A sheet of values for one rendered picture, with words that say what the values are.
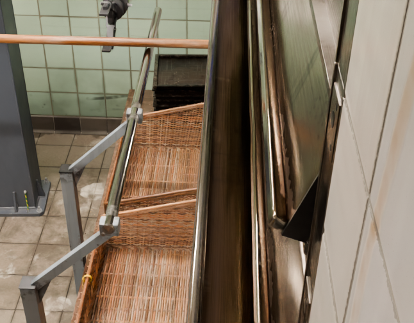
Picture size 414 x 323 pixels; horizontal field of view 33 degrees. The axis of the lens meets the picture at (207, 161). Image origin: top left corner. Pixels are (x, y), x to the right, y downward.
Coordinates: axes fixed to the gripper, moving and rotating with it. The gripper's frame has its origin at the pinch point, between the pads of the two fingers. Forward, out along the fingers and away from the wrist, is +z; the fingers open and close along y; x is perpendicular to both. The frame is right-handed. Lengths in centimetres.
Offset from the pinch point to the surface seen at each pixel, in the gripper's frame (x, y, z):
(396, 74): -52, -86, 178
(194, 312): -39, -25, 144
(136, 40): -12.1, -1.9, 9.1
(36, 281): 3, 22, 96
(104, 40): -1.5, -1.5, 9.3
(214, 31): -38, -25, 47
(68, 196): 6, 33, 49
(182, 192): -30, 39, 38
